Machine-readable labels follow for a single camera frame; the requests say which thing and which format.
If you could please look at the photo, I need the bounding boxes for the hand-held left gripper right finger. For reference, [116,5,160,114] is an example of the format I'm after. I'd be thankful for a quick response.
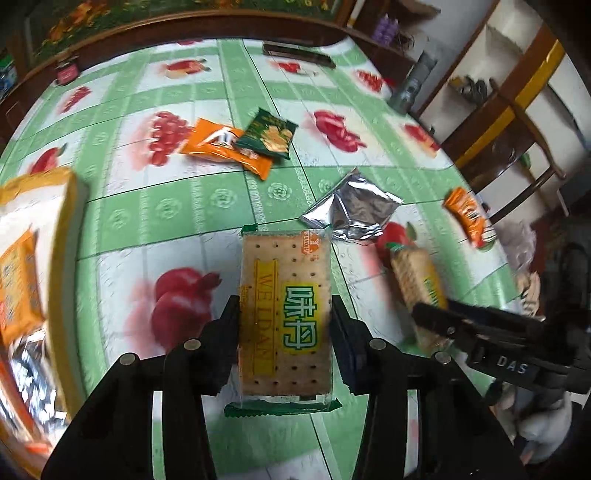
[330,295,532,480]

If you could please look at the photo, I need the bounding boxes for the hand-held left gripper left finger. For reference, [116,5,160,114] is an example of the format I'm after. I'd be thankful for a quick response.
[41,295,241,480]

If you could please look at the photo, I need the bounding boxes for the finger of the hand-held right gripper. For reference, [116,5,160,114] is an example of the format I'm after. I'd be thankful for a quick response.
[411,300,548,345]

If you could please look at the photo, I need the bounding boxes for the clear cracker packet green ends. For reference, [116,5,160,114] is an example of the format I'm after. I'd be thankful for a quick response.
[224,224,342,418]
[389,244,452,350]

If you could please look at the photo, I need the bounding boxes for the small orange snack packet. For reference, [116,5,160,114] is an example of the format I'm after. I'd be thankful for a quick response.
[442,187,498,250]

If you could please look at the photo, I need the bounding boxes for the silver foil packet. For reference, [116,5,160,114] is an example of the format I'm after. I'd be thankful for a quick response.
[300,168,404,243]

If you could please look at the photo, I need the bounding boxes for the large orange snack packet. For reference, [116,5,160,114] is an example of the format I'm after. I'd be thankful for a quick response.
[179,119,273,181]

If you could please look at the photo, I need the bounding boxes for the yellow cardboard box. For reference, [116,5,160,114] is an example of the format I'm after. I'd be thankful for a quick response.
[0,167,90,476]

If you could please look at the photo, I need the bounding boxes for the dark green chips packet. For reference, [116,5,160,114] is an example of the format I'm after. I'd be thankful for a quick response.
[236,107,298,161]

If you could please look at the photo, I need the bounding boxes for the person's right forearm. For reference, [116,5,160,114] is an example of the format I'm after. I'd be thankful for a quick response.
[515,390,572,468]

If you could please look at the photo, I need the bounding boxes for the fruit print green tablecloth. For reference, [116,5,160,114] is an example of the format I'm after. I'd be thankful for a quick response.
[0,37,525,480]

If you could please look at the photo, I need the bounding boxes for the pile of silver foil packets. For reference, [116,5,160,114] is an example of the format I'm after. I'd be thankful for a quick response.
[7,330,72,437]

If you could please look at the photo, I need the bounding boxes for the wooden chair yellow stripe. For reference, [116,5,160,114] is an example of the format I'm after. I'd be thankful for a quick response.
[418,0,591,222]

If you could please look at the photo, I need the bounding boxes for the orange biscuit packet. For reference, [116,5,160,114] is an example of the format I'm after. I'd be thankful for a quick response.
[0,230,48,346]

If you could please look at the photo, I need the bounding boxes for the grey cylindrical object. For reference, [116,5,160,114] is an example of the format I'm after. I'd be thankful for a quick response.
[387,50,438,114]

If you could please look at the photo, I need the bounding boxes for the black phone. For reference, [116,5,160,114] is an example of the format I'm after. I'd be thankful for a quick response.
[262,41,336,70]

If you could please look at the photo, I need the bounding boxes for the purple bottles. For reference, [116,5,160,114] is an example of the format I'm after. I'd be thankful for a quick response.
[373,13,399,43]

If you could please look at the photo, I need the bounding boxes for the red lidded jar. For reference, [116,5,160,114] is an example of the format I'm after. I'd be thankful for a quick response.
[55,60,79,86]

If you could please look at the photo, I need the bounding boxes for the floral printed panel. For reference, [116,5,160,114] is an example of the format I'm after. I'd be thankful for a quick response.
[32,0,354,52]

